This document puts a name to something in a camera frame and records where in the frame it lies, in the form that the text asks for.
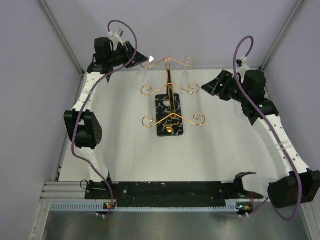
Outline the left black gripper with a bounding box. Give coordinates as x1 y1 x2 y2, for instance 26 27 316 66
107 41 148 69

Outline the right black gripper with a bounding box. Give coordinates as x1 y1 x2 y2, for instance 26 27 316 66
201 70 249 104

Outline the ribbed champagne flute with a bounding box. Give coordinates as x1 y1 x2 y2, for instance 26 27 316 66
135 56 155 84
180 55 193 88

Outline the gold wire wine glass rack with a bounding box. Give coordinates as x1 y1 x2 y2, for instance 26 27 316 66
140 57 206 137

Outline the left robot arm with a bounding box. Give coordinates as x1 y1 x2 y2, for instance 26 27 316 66
63 37 148 199

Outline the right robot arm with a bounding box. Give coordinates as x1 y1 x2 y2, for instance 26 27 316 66
201 69 320 209

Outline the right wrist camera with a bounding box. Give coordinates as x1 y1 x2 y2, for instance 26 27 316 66
236 56 250 75

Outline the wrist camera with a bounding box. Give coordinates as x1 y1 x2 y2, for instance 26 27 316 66
108 28 124 45
236 56 250 75

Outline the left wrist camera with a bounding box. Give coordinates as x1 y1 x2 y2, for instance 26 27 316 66
108 28 124 45

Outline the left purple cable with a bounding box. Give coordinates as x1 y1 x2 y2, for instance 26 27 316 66
71 20 139 217

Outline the black mounting base plate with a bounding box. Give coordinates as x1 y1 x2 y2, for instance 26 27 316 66
84 180 263 208

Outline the white slotted cable duct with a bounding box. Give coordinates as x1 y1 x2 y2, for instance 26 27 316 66
49 200 245 213

